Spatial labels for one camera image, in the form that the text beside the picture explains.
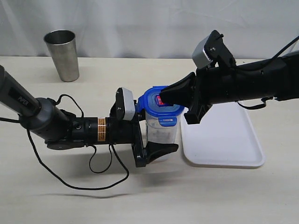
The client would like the white plastic tray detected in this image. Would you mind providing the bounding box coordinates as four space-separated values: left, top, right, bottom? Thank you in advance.
180 103 265 169

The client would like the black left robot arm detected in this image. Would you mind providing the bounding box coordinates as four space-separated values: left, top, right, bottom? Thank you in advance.
0 67 178 168

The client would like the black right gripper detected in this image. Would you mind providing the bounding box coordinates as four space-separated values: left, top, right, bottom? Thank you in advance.
159 30 236 124

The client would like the clear plastic tall container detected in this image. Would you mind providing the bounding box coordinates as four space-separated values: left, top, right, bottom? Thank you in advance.
145 110 182 144

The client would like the white backdrop curtain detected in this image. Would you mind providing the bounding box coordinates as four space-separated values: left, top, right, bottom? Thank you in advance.
0 0 299 59

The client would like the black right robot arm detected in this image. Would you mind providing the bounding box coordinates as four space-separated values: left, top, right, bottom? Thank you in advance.
159 30 299 124

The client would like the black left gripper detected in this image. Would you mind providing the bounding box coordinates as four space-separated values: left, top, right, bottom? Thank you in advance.
108 88 178 168

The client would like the stainless steel cup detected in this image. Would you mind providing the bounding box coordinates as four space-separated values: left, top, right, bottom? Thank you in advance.
43 30 79 82

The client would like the blue plastic container lid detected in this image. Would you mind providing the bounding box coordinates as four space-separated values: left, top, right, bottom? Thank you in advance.
136 86 184 127

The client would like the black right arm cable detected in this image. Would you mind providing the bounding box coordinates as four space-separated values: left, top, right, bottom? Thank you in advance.
237 35 299 110

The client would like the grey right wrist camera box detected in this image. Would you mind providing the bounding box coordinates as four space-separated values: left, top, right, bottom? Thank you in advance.
192 36 216 69

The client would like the black thin cable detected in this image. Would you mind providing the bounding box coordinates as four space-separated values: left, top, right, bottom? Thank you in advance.
0 94 130 190

